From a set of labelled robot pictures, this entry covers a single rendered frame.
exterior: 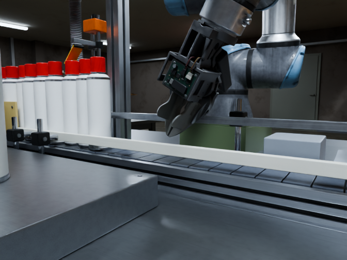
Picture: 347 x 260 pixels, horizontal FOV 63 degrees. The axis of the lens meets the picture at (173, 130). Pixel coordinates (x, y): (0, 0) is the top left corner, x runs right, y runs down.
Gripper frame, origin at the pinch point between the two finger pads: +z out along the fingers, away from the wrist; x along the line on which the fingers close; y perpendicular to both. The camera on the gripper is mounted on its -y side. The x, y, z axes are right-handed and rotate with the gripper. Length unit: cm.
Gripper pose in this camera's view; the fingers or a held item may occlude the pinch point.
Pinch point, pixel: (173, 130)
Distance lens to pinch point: 55.2
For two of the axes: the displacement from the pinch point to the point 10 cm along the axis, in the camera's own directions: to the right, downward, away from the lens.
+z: -4.2, 8.3, 3.7
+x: 7.3, 5.5, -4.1
